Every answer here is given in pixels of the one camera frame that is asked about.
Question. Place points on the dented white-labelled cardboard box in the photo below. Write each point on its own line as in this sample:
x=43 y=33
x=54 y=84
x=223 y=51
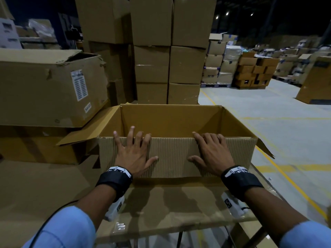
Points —
x=33 y=92

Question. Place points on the white printed carton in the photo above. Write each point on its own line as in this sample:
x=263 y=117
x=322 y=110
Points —
x=9 y=36

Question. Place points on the stack of orange-brown boxes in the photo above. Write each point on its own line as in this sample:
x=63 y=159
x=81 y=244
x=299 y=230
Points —
x=250 y=72

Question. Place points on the blue pallet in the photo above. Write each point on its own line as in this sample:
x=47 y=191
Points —
x=214 y=85

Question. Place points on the person's right forearm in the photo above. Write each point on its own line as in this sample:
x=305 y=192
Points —
x=274 y=211

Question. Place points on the person's left forearm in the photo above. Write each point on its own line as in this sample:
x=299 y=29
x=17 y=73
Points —
x=97 y=204

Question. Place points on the large cardboard box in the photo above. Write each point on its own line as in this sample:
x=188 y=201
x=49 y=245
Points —
x=170 y=121

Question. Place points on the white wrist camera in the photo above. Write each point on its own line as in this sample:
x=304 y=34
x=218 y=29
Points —
x=113 y=210
x=232 y=205

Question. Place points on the pile of assorted warehouse boxes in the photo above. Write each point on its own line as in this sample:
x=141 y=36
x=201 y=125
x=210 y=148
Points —
x=287 y=65

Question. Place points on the stack of pale taped boxes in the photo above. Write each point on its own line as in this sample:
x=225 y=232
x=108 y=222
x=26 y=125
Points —
x=219 y=64

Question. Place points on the person's right hand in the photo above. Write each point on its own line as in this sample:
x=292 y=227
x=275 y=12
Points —
x=216 y=157

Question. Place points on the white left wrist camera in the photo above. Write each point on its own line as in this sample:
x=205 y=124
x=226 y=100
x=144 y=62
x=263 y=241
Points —
x=113 y=210

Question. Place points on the stack of tall brown cartons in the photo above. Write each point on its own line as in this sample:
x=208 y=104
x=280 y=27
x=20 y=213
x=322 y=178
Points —
x=152 y=28

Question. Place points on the tilted tan carton dark label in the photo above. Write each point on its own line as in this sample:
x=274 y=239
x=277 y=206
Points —
x=315 y=82

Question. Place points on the light blue sleeve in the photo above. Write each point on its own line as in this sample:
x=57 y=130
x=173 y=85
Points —
x=64 y=229
x=307 y=236

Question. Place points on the light blue left sleeve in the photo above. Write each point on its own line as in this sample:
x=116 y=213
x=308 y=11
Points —
x=64 y=229

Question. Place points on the person's left hand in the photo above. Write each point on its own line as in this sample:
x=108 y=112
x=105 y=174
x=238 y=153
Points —
x=132 y=157

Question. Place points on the pile of wrapped shelf cartons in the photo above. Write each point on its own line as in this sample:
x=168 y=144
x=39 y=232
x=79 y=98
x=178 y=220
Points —
x=38 y=36

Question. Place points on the tall brown shelf carton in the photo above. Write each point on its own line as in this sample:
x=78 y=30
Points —
x=5 y=8

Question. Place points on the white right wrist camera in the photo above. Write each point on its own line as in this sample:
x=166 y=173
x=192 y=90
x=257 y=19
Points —
x=232 y=205

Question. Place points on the light blue right sleeve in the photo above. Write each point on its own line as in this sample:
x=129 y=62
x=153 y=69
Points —
x=307 y=236

